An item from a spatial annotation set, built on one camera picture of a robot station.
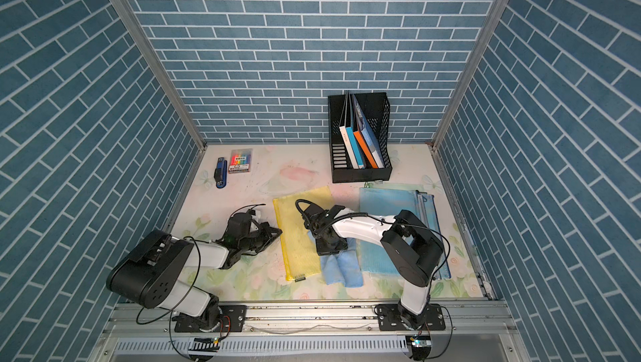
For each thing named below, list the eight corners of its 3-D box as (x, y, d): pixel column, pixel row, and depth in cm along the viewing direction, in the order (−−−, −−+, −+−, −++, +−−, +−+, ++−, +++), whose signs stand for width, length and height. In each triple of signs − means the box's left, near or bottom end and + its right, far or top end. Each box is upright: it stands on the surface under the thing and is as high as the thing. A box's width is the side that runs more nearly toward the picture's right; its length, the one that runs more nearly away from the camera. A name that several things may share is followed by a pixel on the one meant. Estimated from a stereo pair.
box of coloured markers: (229, 173, 112) (227, 170, 111) (232, 153, 121) (231, 149, 119) (251, 171, 113) (250, 168, 112) (253, 151, 122) (251, 147, 120)
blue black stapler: (217, 189, 107) (212, 181, 102) (221, 163, 116) (217, 155, 112) (225, 188, 107) (221, 180, 103) (229, 162, 117) (225, 154, 113)
